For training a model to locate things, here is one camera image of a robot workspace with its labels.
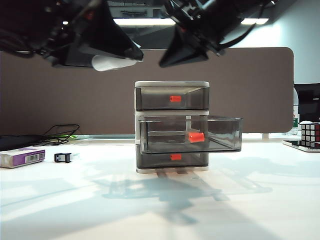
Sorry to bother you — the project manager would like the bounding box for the flat black pad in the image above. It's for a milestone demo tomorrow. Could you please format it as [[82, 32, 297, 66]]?
[[0, 134, 44, 152]]

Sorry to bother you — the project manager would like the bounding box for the black rubik's cube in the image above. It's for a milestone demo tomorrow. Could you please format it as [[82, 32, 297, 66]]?
[[299, 121, 320, 149]]

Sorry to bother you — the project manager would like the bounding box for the white drawer cabinet frame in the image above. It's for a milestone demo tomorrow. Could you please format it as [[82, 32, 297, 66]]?
[[134, 80, 210, 174]]

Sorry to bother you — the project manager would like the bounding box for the ceiling light strip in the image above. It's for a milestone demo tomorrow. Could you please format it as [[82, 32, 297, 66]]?
[[109, 17, 270, 27]]

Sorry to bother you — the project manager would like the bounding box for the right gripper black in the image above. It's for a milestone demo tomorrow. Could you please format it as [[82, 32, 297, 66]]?
[[158, 0, 227, 69]]

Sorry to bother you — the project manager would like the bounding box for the smoky grey drawer red handle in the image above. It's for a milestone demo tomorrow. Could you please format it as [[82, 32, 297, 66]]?
[[138, 114, 244, 154], [136, 150, 209, 169], [136, 86, 210, 111]]

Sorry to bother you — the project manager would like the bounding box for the black monitor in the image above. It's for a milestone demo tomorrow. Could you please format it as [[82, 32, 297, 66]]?
[[293, 84, 320, 124]]

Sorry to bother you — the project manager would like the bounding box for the small black clip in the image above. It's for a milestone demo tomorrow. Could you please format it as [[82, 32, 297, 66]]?
[[53, 152, 73, 164]]

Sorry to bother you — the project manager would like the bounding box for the brown desk partition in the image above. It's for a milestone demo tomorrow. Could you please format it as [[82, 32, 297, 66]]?
[[0, 46, 295, 136]]

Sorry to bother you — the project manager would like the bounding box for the purple and white box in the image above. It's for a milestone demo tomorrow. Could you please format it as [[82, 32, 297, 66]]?
[[0, 147, 47, 169]]

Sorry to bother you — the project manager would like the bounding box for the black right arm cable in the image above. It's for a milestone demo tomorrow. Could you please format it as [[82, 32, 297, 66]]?
[[216, 21, 258, 49]]

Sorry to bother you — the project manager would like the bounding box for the white-edged black tray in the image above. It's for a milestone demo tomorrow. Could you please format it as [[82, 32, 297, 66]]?
[[282, 140, 320, 154]]

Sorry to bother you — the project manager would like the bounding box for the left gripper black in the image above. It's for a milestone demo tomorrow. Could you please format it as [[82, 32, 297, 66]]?
[[37, 0, 145, 69]]

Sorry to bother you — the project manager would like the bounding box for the white earphone case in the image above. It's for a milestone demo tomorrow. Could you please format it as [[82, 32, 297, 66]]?
[[91, 53, 138, 73]]

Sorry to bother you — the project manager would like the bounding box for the black cable loop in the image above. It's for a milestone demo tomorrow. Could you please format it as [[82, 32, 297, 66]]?
[[32, 124, 81, 147]]

